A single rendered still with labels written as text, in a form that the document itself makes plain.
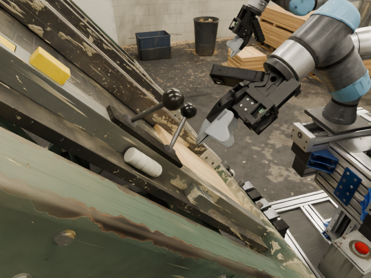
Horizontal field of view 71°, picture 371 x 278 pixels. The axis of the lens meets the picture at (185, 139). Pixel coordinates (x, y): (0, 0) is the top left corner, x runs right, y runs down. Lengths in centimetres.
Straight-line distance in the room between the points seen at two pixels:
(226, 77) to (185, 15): 578
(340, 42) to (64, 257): 52
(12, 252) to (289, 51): 47
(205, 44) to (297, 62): 489
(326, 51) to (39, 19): 63
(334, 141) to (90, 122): 123
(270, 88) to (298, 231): 153
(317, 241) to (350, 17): 158
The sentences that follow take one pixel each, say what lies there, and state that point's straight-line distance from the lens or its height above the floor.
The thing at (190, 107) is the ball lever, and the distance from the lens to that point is 57.
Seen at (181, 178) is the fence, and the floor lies 129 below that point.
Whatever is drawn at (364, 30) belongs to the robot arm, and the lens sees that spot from 75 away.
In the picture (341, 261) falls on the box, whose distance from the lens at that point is 106.
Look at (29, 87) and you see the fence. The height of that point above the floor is 155.
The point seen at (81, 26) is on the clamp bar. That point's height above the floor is 145.
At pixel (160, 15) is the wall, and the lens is 617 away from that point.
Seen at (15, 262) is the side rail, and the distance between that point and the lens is 24.
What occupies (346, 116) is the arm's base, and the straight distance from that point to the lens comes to 142.
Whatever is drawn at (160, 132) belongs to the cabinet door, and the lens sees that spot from 88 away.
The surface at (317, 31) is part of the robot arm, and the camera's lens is 54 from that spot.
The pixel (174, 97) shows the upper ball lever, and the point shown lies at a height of 152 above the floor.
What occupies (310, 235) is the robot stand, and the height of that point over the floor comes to 21.
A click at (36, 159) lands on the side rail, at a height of 158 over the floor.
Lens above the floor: 170
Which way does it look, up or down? 36 degrees down
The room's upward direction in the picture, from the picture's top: straight up
